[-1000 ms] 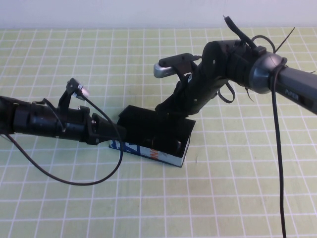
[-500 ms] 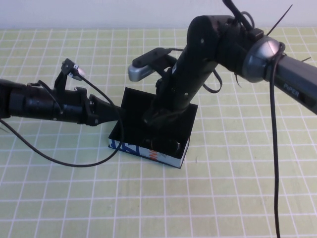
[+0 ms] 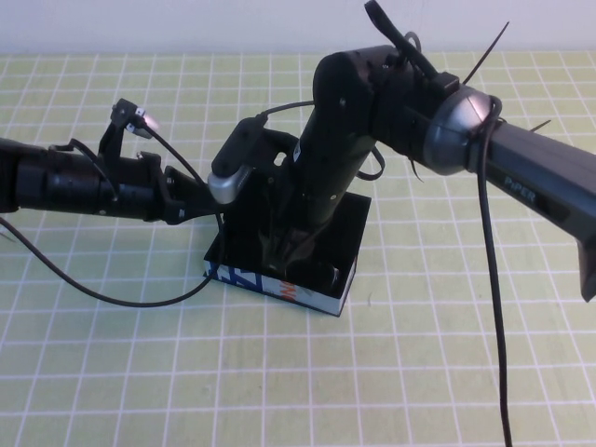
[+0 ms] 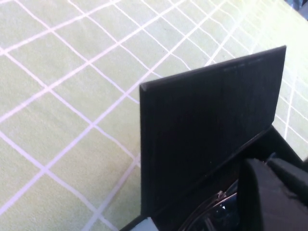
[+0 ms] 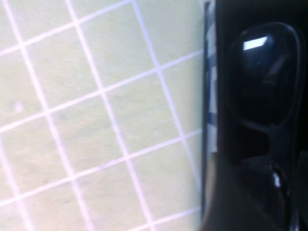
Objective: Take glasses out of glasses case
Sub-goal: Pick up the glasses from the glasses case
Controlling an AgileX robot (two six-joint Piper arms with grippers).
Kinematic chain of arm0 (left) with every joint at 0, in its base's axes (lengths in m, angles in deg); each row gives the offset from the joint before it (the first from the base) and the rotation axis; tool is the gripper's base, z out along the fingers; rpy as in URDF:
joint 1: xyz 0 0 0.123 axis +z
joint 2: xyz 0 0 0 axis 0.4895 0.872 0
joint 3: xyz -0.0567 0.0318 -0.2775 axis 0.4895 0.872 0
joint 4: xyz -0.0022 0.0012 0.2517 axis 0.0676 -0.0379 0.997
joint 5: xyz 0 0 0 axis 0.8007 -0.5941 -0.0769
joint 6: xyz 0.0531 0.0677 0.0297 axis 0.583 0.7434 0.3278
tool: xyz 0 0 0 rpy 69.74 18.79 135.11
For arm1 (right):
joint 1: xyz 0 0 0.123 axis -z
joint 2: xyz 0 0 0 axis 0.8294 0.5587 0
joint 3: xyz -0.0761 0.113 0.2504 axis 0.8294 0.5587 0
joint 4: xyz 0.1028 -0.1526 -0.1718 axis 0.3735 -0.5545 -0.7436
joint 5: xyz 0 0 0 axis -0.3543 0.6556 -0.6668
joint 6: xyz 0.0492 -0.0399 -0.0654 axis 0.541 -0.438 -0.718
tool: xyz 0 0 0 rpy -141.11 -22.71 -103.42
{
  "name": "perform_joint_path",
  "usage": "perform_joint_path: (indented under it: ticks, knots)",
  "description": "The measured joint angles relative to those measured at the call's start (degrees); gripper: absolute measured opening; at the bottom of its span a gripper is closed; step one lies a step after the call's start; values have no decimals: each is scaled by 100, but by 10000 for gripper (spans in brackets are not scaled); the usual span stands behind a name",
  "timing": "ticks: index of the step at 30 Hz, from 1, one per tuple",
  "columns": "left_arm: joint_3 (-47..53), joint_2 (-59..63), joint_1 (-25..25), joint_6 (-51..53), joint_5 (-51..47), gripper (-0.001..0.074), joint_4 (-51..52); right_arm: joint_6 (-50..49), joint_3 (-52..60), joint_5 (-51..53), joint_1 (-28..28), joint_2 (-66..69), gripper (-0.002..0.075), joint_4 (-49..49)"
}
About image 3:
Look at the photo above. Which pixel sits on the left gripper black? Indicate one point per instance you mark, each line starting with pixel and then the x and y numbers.
pixel 121 191

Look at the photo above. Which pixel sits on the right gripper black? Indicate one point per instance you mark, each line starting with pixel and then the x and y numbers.
pixel 321 186

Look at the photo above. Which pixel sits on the black printed glasses case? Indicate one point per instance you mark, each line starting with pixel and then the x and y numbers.
pixel 354 219

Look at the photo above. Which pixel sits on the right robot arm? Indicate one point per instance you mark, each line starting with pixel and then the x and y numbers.
pixel 465 130

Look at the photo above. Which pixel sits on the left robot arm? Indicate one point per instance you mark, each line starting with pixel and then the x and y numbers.
pixel 18 177

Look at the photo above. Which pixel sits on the green white checked tablecloth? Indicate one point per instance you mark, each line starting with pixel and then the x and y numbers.
pixel 139 372

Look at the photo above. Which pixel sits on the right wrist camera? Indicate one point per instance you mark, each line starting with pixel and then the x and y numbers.
pixel 233 153

